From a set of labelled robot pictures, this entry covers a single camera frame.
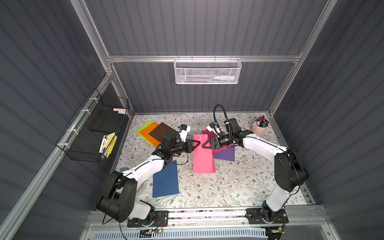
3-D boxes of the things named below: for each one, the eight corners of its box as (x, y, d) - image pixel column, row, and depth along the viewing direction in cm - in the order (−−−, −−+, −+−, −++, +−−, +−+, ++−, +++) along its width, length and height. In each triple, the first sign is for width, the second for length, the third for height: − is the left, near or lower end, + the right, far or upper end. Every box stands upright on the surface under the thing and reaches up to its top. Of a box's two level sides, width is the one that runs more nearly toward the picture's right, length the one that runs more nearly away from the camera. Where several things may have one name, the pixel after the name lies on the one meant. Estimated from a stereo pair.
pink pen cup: (251, 138, 107) (258, 126, 96) (248, 128, 113) (254, 115, 102) (262, 138, 107) (270, 126, 96) (258, 128, 113) (265, 115, 102)
